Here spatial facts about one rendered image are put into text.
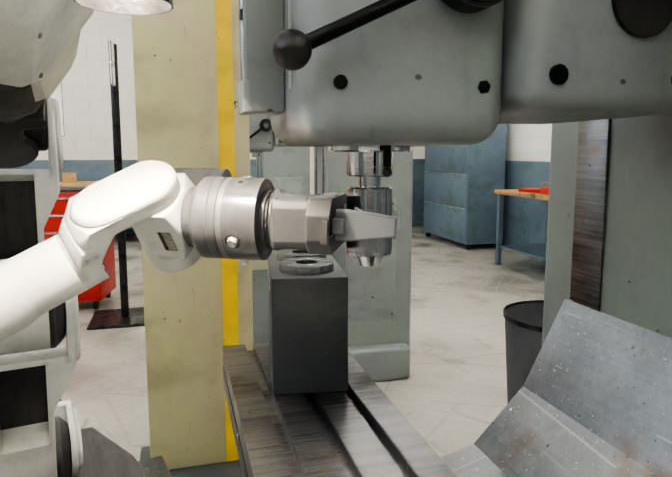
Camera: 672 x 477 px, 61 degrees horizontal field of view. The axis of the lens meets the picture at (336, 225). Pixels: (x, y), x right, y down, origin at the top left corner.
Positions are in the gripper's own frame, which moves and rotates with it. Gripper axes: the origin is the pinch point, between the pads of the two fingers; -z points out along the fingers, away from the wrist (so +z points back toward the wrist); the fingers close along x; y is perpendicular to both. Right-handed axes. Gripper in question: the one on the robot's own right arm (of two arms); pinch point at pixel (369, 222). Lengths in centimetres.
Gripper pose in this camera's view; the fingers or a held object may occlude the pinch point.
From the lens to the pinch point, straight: 59.5
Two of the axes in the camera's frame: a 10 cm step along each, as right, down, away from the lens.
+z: -9.9, -0.4, 1.6
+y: -0.1, 9.9, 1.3
